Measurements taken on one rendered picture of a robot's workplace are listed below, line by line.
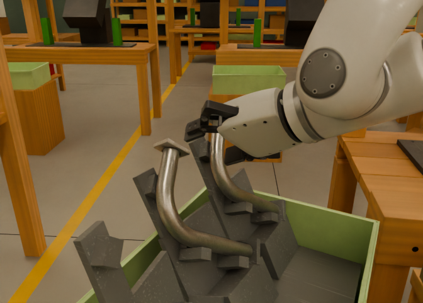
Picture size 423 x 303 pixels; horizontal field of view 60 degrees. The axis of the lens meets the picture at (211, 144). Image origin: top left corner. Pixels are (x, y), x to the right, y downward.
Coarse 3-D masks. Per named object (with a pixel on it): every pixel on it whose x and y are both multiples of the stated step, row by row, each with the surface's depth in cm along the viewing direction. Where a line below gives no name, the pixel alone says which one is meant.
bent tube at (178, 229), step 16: (160, 144) 64; (176, 144) 64; (176, 160) 64; (160, 176) 62; (160, 192) 61; (160, 208) 60; (176, 224) 60; (192, 240) 62; (208, 240) 65; (224, 240) 68
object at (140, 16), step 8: (112, 0) 981; (128, 0) 986; (136, 0) 983; (176, 0) 980; (184, 0) 976; (112, 8) 989; (112, 16) 998; (120, 16) 1000; (128, 16) 999; (136, 16) 1001; (144, 16) 998; (160, 16) 993; (120, 24) 1050; (128, 32) 1018; (136, 32) 1033; (144, 32) 1015; (168, 40) 1012; (184, 40) 1004; (200, 40) 1001; (208, 40) 1000; (216, 40) 998
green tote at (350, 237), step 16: (256, 192) 92; (192, 208) 88; (288, 208) 88; (304, 208) 86; (320, 208) 85; (304, 224) 88; (320, 224) 86; (336, 224) 84; (352, 224) 82; (368, 224) 80; (304, 240) 90; (320, 240) 87; (336, 240) 85; (352, 240) 83; (368, 240) 82; (128, 256) 69; (144, 256) 73; (352, 256) 85; (368, 256) 69; (128, 272) 69; (368, 272) 66; (368, 288) 62
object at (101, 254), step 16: (96, 224) 45; (80, 240) 42; (96, 240) 44; (112, 240) 44; (80, 256) 43; (96, 256) 43; (112, 256) 44; (160, 256) 57; (96, 272) 44; (112, 272) 46; (144, 272) 54; (160, 272) 56; (96, 288) 44; (112, 288) 46; (128, 288) 49; (144, 288) 52; (160, 288) 55; (176, 288) 59
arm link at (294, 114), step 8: (288, 88) 45; (288, 96) 45; (296, 96) 44; (288, 104) 44; (296, 104) 44; (288, 112) 44; (296, 112) 44; (288, 120) 44; (296, 120) 44; (304, 120) 43; (296, 128) 44; (304, 128) 44; (296, 136) 45; (304, 136) 45; (312, 136) 45
